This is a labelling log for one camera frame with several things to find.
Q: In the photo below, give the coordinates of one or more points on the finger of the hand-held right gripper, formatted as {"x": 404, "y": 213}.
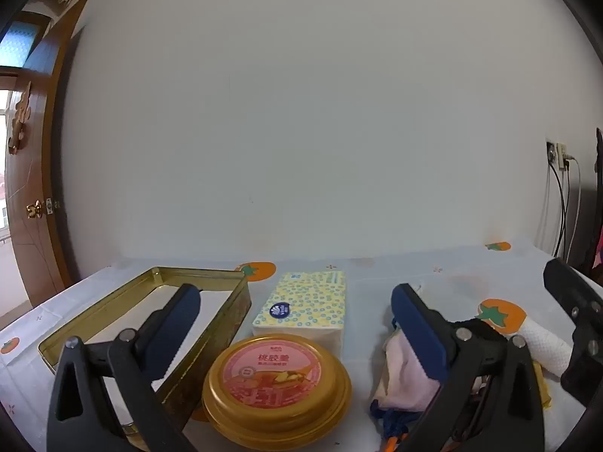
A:
{"x": 582, "y": 306}

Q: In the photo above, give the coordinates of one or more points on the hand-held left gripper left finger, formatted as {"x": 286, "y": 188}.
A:
{"x": 181, "y": 320}

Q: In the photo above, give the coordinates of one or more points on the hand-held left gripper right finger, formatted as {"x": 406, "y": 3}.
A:
{"x": 419, "y": 334}

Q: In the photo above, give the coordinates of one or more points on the gold rectangular tin box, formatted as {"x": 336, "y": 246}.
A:
{"x": 221, "y": 320}

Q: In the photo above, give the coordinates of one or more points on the white towel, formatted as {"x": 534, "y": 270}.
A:
{"x": 546, "y": 346}

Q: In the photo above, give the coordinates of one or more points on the yellow cloth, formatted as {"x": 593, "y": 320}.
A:
{"x": 542, "y": 386}

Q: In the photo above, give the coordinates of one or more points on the orange carrot toy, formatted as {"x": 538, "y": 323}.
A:
{"x": 392, "y": 443}

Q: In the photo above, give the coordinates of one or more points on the persimmon print tablecloth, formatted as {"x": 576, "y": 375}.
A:
{"x": 367, "y": 282}

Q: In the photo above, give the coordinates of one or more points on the dark wooden furniture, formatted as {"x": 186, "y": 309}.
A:
{"x": 591, "y": 207}

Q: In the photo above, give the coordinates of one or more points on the round gold container pink lid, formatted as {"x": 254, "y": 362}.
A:
{"x": 278, "y": 381}

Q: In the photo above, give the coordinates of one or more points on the yellow patterned tissue pack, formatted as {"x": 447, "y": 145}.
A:
{"x": 301, "y": 310}

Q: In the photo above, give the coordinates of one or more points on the brass door knob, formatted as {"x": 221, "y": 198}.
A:
{"x": 36, "y": 209}

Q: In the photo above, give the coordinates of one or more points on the brown wooden door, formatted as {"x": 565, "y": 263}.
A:
{"x": 42, "y": 150}

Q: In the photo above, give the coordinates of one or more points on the balcony window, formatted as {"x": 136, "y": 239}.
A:
{"x": 3, "y": 160}

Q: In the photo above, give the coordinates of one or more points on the gold door ornament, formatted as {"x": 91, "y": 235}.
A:
{"x": 20, "y": 117}

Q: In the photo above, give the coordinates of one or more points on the blue frosted transom window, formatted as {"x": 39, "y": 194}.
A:
{"x": 19, "y": 44}

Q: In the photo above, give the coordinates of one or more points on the beige wall outlet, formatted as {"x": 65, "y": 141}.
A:
{"x": 562, "y": 155}

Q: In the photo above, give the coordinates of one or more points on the dark wall outlet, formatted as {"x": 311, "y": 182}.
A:
{"x": 550, "y": 151}

